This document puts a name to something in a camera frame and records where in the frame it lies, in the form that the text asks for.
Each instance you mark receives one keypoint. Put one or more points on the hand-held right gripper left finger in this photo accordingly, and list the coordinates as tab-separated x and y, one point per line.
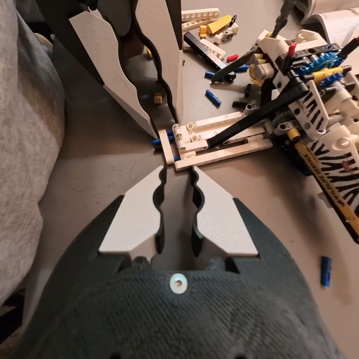
129	224

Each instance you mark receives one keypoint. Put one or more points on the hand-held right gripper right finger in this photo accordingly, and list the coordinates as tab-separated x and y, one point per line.
224	224

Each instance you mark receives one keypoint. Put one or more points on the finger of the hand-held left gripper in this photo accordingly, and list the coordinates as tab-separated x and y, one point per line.
109	61
165	33

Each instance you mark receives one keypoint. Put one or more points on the zebra striped lego helicopter model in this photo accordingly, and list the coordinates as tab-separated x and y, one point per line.
224	155

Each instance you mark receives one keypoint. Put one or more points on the short white lego beam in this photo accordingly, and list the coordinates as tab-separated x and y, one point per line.
168	151

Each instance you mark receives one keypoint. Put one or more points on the tan lego pin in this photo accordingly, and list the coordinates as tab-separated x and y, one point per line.
187	50

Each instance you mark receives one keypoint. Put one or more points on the thin white lego beam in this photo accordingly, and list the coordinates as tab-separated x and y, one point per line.
193	25

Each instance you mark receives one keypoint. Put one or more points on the small yellow lego piece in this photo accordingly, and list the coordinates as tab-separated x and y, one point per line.
203	31

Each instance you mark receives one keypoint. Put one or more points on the long black lego beam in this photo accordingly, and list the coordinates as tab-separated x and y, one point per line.
200	47

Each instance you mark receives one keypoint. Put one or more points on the yellow curved lego panel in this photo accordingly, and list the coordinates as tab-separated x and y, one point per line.
218	25

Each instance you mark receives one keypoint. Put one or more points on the small yellow lego connector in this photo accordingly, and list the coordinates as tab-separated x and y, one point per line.
158	98

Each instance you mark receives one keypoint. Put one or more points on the white grey lego connector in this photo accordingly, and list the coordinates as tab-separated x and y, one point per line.
227	33

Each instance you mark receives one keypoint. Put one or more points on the red lego pin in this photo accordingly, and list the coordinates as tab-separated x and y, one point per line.
232	57

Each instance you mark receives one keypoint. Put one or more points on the black white lego piece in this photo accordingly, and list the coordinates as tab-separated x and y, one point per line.
231	76

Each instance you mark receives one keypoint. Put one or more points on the person's left hand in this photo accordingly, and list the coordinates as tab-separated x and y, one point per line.
131	47

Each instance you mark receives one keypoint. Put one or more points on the instruction booklet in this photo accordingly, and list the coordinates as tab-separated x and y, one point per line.
333	22

